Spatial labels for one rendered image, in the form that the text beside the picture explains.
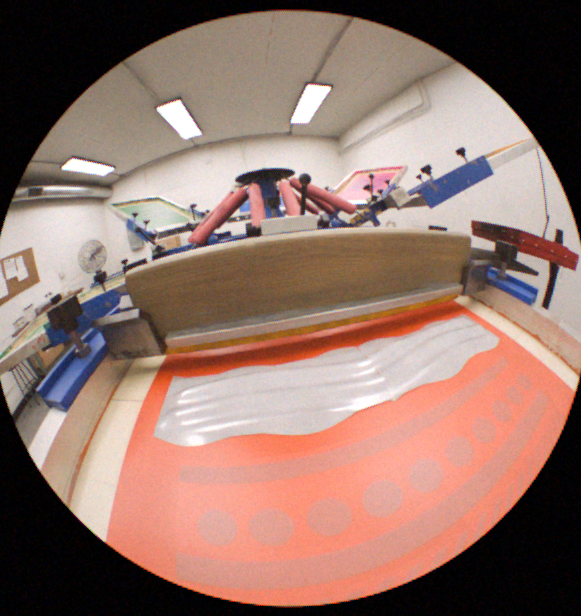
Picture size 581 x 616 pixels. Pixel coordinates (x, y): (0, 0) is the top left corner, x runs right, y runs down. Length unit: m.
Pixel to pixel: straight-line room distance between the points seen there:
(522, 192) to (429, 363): 2.08
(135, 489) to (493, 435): 0.24
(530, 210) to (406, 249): 1.98
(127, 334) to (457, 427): 0.28
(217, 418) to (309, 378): 0.08
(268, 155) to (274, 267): 4.43
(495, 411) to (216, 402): 0.22
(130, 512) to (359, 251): 0.26
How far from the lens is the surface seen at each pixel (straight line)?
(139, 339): 0.21
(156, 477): 0.16
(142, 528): 0.16
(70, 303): 0.23
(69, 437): 0.21
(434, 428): 0.15
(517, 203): 2.19
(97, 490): 0.19
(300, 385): 0.15
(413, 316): 0.26
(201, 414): 0.15
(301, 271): 0.16
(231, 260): 0.16
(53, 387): 0.24
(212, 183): 4.49
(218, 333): 0.17
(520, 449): 0.19
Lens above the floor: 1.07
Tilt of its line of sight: 26 degrees down
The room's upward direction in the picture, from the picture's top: 7 degrees counter-clockwise
